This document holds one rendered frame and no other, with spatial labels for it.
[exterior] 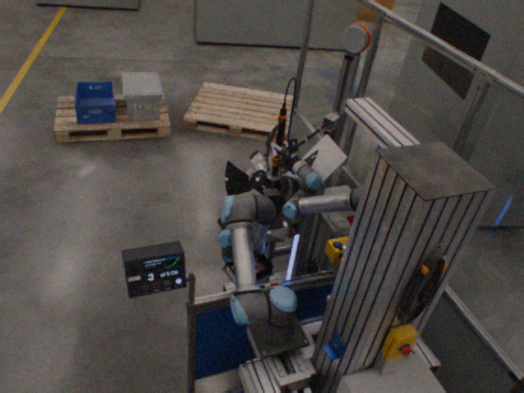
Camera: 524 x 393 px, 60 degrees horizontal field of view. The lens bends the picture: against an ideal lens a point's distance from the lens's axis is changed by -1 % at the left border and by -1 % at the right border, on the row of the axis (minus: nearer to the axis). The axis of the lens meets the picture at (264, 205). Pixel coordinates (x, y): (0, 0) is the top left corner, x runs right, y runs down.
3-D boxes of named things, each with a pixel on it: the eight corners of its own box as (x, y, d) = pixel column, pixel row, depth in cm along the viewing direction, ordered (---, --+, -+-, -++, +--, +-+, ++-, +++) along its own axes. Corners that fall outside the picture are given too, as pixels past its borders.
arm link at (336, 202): (384, 216, 183) (285, 224, 214) (392, 203, 191) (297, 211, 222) (375, 191, 179) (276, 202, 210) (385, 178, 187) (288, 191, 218)
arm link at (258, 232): (280, 187, 200) (260, 240, 240) (254, 188, 197) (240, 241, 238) (284, 210, 194) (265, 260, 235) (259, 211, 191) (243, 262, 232)
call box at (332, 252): (349, 248, 256) (353, 234, 250) (357, 261, 249) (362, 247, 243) (323, 254, 251) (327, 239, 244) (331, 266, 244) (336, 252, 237)
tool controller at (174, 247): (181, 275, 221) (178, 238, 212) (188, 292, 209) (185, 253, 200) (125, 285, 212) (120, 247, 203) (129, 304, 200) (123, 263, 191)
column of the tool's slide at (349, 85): (300, 264, 379) (349, 49, 267) (309, 269, 376) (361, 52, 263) (297, 268, 375) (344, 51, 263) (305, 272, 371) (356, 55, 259)
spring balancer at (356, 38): (343, 47, 269) (338, 50, 264) (349, 19, 259) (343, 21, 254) (368, 55, 262) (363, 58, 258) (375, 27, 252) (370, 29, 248)
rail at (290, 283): (341, 276, 265) (343, 266, 260) (343, 281, 262) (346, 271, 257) (186, 310, 235) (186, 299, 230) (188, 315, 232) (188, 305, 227)
